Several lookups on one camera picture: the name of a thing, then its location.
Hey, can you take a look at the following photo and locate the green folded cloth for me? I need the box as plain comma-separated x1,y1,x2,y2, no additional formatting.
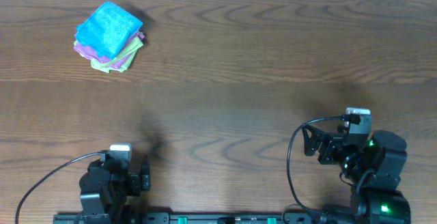
74,36,143,72
90,53,130,73

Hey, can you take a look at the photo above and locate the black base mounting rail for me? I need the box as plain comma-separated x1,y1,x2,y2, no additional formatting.
53,208,399,224

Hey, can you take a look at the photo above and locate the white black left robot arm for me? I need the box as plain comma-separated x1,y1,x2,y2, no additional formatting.
79,157,151,224

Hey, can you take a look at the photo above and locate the blue microfiber cloth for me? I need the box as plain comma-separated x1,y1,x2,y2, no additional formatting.
75,1,143,59

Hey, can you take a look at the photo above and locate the purple lower folded cloth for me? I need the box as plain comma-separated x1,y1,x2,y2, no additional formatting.
109,51,137,72

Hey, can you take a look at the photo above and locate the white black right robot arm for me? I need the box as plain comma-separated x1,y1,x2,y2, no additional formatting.
302,124,411,224

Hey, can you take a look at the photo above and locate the purple top folded cloth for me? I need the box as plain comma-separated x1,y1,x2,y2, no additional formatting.
74,31,145,63

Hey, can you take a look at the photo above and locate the green upper folded cloth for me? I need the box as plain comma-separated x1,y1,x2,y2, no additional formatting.
74,36,143,72

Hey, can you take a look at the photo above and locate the green bottom folded cloth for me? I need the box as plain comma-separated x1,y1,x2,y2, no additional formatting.
90,53,130,73

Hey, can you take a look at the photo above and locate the purple folded cloth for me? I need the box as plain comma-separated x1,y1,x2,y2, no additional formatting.
109,51,137,72
74,31,145,63

